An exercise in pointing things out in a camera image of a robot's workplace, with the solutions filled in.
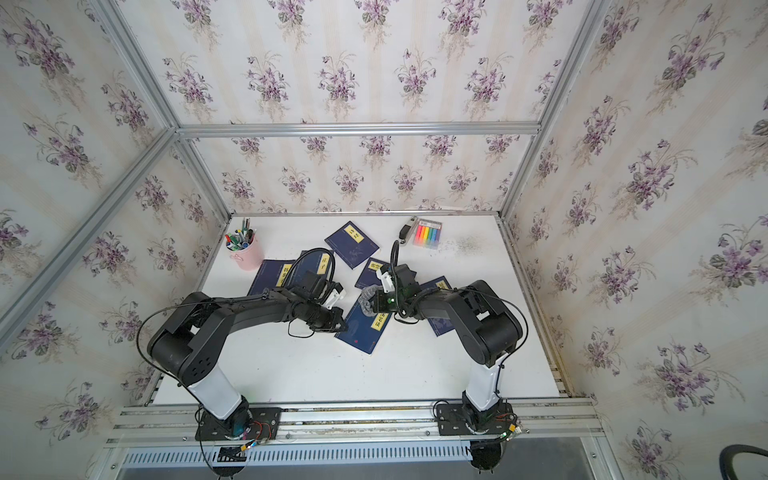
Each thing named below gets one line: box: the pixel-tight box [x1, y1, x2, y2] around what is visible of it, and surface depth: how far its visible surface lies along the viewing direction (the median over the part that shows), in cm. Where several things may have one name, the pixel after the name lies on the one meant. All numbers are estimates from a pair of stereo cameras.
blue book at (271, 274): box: [247, 259, 296, 296], surface depth 103 cm
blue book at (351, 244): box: [324, 221, 380, 270], surface depth 112 cm
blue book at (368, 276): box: [354, 257, 391, 289], surface depth 104 cm
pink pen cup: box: [225, 218, 265, 271], surface depth 100 cm
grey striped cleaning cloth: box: [358, 284, 383, 316], surface depth 93 cm
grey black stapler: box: [398, 216, 418, 246], surface depth 113 cm
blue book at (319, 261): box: [288, 249, 334, 288], surface depth 106 cm
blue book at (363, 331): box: [334, 296, 393, 355], surface depth 90 cm
